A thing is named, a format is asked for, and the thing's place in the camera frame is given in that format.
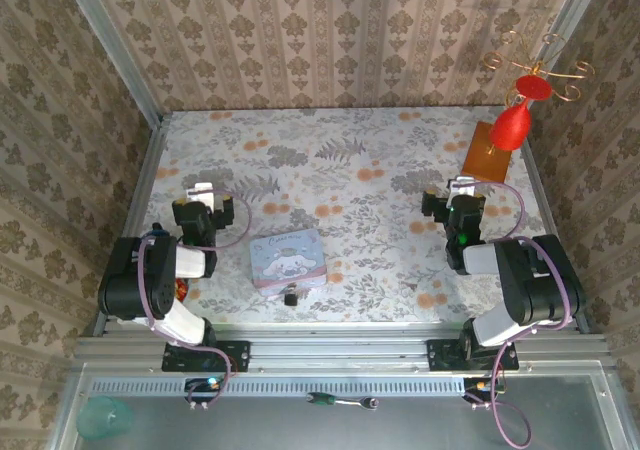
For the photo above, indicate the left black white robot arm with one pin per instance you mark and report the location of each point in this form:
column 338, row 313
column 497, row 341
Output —
column 135, row 280

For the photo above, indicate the aluminium frame rail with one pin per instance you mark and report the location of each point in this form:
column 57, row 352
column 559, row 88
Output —
column 340, row 345

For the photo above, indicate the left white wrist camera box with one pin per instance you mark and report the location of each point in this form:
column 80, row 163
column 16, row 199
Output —
column 202, row 192

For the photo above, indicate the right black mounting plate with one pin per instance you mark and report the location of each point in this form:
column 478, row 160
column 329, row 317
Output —
column 442, row 355

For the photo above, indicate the red wine glass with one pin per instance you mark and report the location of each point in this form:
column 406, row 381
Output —
column 510, row 127

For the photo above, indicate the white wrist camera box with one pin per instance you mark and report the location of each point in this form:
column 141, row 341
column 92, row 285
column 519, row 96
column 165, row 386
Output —
column 202, row 192
column 461, row 186

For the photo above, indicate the small red object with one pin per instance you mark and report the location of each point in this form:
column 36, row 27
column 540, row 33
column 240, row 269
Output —
column 181, row 289

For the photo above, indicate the aluminium frame post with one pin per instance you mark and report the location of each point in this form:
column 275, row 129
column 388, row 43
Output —
column 115, row 45
column 575, row 20

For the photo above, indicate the teal plastic cup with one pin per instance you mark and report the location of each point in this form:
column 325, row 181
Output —
column 102, row 417

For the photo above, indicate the right small connector board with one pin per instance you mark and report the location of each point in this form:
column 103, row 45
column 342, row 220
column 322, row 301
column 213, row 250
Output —
column 480, row 386

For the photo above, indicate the grey metal bench plate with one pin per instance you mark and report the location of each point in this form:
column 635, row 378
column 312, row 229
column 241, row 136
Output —
column 300, row 427

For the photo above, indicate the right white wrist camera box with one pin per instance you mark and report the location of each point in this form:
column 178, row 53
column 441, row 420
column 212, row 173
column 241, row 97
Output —
column 461, row 186

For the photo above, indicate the floral table mat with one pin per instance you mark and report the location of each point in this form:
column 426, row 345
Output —
column 350, row 170

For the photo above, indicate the small black padlock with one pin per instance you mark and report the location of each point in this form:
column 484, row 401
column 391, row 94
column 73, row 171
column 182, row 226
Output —
column 290, row 298

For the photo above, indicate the left small connector board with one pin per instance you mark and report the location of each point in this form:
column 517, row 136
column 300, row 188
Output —
column 202, row 385

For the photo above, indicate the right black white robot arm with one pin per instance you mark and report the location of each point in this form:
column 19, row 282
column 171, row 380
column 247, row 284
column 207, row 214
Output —
column 540, row 280

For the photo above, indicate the small connector board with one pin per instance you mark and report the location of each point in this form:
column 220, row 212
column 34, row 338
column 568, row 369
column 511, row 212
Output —
column 202, row 385
column 480, row 386

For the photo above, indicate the black mounting plate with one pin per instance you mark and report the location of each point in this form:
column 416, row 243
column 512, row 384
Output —
column 235, row 355
column 442, row 355

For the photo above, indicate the cartoon dog tin box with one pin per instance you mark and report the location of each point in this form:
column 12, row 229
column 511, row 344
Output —
column 287, row 262

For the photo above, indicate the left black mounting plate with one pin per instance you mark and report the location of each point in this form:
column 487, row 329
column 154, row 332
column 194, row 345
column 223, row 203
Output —
column 235, row 355

